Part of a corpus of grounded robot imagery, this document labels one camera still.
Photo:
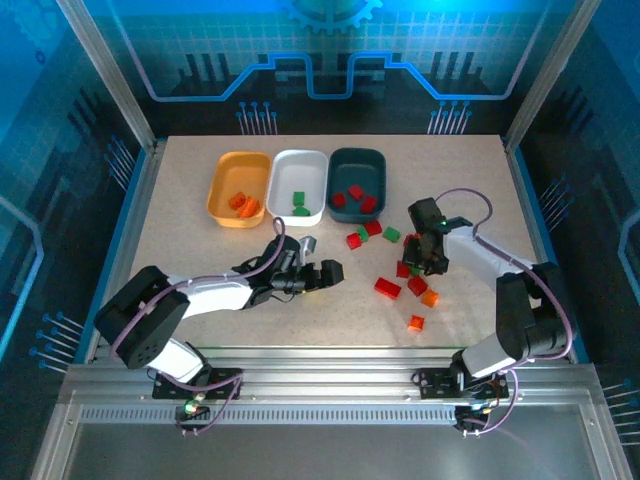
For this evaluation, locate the long red lego brick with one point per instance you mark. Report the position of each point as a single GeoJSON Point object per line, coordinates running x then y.
{"type": "Point", "coordinates": [388, 288]}

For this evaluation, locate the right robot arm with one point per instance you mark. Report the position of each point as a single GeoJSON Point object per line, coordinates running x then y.
{"type": "Point", "coordinates": [480, 255]}

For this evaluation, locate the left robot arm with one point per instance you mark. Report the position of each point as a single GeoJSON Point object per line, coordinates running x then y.
{"type": "Point", "coordinates": [215, 295]}

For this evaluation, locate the dark teal plastic bin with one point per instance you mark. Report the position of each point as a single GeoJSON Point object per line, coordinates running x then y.
{"type": "Point", "coordinates": [355, 167]}

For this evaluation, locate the aluminium base beam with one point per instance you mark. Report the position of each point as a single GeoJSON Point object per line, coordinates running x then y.
{"type": "Point", "coordinates": [325, 380]}

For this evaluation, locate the white plastic bin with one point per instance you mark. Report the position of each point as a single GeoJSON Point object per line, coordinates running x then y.
{"type": "Point", "coordinates": [297, 170]}

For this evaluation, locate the yellow-orange plastic bin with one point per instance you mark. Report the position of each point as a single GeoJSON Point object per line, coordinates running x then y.
{"type": "Point", "coordinates": [235, 170]}

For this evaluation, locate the status LED control box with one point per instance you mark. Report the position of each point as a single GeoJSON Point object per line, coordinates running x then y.
{"type": "Point", "coordinates": [192, 409]}
{"type": "Point", "coordinates": [472, 410]}

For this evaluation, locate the grey metal lower panel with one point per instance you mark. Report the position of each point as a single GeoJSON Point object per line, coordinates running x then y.
{"type": "Point", "coordinates": [325, 455]}

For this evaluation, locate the blue-edged side rail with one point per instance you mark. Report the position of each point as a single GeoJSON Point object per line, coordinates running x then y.
{"type": "Point", "coordinates": [526, 200]}
{"type": "Point", "coordinates": [127, 250]}

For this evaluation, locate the aluminium frame post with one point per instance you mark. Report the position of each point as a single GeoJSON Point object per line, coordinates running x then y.
{"type": "Point", "coordinates": [109, 70]}
{"type": "Point", "coordinates": [547, 70]}

